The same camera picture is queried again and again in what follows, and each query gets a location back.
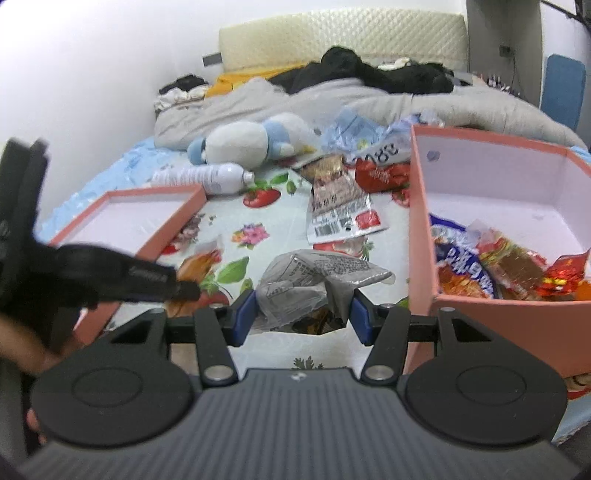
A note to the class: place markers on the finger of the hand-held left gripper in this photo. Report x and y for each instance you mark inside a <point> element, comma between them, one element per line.
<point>187,290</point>

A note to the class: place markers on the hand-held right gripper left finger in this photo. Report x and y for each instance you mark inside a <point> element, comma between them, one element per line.
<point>244,318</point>

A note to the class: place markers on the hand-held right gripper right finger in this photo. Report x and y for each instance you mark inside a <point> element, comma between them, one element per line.
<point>360,318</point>

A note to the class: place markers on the silver grey snack packet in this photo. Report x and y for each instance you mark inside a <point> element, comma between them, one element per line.
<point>304,286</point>

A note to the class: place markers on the pink cardboard box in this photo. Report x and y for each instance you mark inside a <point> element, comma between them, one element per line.
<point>485,170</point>

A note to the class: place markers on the person's left hand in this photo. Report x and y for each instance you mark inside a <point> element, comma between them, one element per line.
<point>23,344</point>

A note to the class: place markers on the pink box lid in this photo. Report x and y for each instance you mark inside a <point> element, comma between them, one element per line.
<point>134,217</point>

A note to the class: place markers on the floral printed sheet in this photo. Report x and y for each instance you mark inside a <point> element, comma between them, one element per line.
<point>277,217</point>

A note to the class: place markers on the light blue bed sheet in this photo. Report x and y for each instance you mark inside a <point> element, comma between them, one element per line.
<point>120,161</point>

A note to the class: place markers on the blue noodle packet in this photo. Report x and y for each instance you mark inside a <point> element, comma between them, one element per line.
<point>461,263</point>

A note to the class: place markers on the white spray bottle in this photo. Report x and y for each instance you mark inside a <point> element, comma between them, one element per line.
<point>212,177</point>

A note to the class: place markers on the brown and red snack packet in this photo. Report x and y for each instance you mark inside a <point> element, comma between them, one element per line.
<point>337,198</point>

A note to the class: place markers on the white and blue plush toy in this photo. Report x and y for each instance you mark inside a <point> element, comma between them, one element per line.
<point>235,143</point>

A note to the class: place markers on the yellow brown snack packet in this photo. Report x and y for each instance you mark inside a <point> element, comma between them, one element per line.
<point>512,263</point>

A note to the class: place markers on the white printed plastic bag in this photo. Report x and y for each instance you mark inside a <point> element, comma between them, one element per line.
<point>385,152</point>

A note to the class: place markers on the clear blue printed plastic bag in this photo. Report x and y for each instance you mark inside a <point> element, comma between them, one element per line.
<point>351,129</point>

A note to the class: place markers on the grey duvet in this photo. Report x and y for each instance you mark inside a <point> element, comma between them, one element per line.
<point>240,106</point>

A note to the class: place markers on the pile of folded clothes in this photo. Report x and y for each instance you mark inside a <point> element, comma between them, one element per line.
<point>180,90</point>

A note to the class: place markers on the shiny red snack packet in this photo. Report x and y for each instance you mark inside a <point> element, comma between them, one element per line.
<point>565,274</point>

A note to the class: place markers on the yellow cloth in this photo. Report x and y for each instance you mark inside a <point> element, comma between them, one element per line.
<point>226,83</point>

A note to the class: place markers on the black clothing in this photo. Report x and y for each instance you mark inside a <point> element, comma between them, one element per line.
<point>341,69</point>

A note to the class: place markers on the white cloth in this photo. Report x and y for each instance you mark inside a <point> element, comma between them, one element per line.
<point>395,63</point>

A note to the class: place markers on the cream quilted headboard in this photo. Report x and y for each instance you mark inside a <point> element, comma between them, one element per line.
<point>323,32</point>

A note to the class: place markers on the blue chair back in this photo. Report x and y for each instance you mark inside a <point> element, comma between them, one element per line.
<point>563,92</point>

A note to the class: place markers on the white cabinet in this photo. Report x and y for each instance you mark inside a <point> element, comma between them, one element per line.
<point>489,27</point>

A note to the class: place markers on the grey wall outlet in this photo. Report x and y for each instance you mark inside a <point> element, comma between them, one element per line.
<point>212,58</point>

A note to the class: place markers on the black wall socket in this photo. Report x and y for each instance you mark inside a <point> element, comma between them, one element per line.
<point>506,50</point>

